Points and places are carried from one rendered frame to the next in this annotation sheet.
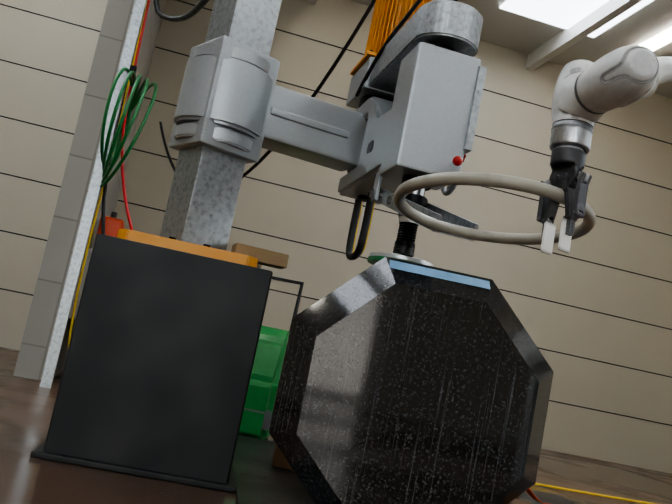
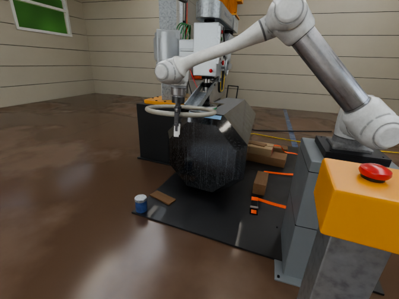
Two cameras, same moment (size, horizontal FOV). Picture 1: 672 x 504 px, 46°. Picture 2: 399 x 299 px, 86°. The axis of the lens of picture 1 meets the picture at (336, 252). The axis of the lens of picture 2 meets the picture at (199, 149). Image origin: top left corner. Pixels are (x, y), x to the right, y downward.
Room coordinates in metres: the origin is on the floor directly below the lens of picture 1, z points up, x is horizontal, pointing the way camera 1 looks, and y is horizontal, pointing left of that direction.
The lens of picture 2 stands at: (0.67, -1.19, 1.23)
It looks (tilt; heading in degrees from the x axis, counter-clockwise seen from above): 22 degrees down; 29
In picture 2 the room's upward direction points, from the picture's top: 2 degrees clockwise
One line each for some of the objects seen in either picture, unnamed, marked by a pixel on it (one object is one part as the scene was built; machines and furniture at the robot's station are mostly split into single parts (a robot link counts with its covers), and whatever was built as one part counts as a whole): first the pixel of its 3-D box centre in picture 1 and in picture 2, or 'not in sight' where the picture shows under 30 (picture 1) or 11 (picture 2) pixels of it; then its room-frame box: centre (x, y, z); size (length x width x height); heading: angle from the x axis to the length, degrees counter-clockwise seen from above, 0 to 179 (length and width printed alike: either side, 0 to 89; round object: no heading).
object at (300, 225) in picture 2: not in sight; (326, 211); (2.02, -1.36, 0.40); 0.50 x 0.50 x 0.80; 12
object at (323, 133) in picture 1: (272, 118); (184, 50); (3.01, 0.35, 1.36); 0.74 x 0.34 x 0.25; 111
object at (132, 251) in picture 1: (166, 358); (170, 129); (2.94, 0.53, 0.37); 0.66 x 0.66 x 0.74; 8
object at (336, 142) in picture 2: not in sight; (347, 139); (2.04, -1.36, 0.87); 0.22 x 0.18 x 0.06; 12
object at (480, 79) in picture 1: (471, 111); (219, 45); (2.49, -0.34, 1.37); 0.08 x 0.03 x 0.28; 13
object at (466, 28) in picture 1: (410, 70); (218, 21); (2.88, -0.14, 1.61); 0.96 x 0.25 x 0.17; 13
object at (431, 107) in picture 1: (420, 127); (210, 53); (2.61, -0.20, 1.32); 0.36 x 0.22 x 0.45; 13
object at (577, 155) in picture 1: (566, 170); (177, 104); (1.70, -0.47, 1.00); 0.08 x 0.07 x 0.09; 28
